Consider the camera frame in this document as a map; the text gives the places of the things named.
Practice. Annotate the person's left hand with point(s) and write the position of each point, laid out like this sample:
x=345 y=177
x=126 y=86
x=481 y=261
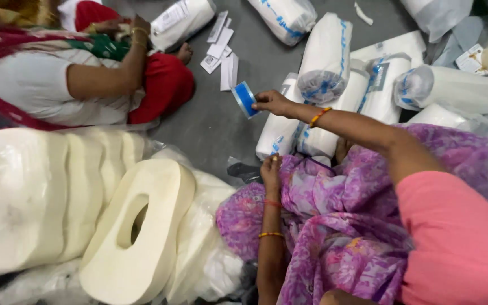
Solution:
x=272 y=178

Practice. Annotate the person's right hand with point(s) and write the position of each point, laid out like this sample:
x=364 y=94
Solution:
x=278 y=104

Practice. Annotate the person's left fingers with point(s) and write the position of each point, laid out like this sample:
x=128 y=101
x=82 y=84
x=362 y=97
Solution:
x=271 y=162

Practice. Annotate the blue adhesive tape roll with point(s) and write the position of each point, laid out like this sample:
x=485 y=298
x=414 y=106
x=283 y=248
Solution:
x=244 y=100

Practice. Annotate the black plastic bag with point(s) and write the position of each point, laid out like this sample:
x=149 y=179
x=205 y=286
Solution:
x=244 y=172

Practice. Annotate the red thread wristband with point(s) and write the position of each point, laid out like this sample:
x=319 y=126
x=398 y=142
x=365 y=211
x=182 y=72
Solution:
x=273 y=203

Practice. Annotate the clear plastic bag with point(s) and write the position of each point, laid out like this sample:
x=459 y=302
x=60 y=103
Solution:
x=210 y=237

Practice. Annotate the pile of white paper labels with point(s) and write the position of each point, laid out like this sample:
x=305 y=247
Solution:
x=223 y=53

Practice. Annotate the heap of white wrapped rolls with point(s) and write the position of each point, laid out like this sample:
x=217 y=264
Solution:
x=326 y=55

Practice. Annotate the white paper scrap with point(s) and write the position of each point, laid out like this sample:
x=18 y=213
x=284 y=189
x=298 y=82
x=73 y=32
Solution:
x=362 y=13

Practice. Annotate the pink blouse sleeve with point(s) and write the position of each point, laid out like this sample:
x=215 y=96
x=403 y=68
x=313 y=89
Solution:
x=460 y=241

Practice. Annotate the white printed card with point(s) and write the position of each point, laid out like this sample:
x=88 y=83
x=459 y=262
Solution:
x=469 y=58

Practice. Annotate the grey paper sheet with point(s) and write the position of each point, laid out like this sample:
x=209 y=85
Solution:
x=460 y=40

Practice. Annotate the stack of bagged foam cushions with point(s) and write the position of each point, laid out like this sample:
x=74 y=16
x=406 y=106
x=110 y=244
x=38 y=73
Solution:
x=36 y=195

